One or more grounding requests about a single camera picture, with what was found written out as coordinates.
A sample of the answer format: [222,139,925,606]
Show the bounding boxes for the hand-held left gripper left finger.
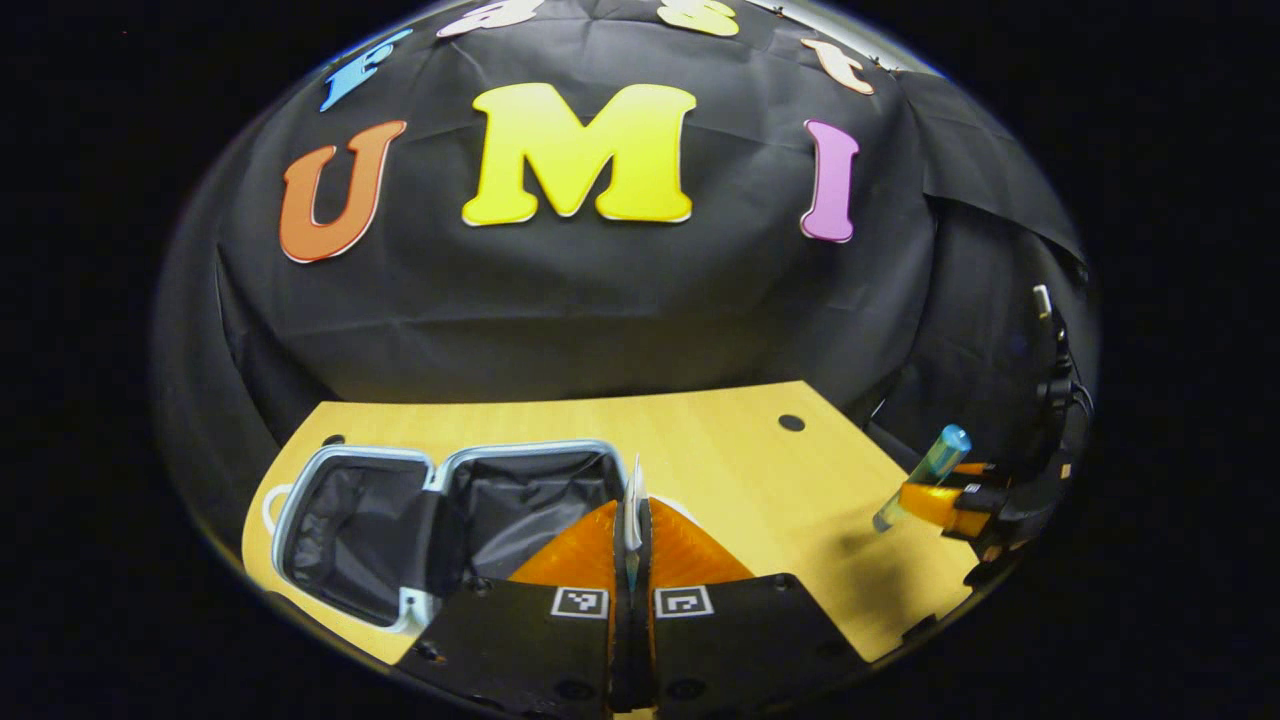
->
[393,499,631,716]

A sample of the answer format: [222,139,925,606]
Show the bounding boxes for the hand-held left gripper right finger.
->
[633,497,868,715]

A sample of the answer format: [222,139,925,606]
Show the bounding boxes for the teal skin care tube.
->
[873,424,972,533]

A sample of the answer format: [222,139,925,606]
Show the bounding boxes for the light blue suitcase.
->
[262,440,631,636]

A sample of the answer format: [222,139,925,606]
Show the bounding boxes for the black backdrop cloth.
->
[150,0,1096,561]

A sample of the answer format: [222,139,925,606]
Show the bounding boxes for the black cable with white plug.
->
[1032,284,1096,421]

